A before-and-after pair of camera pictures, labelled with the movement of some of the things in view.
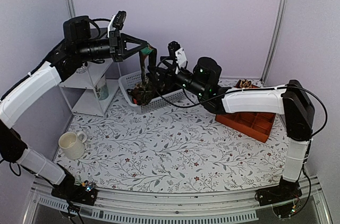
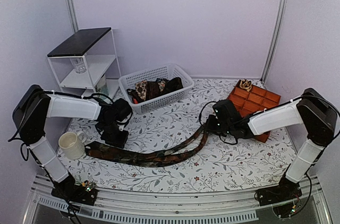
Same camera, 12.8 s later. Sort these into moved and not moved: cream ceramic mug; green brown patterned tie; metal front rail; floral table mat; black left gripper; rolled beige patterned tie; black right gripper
Moved: black right gripper; green brown patterned tie; black left gripper
Not moved: metal front rail; cream ceramic mug; rolled beige patterned tie; floral table mat
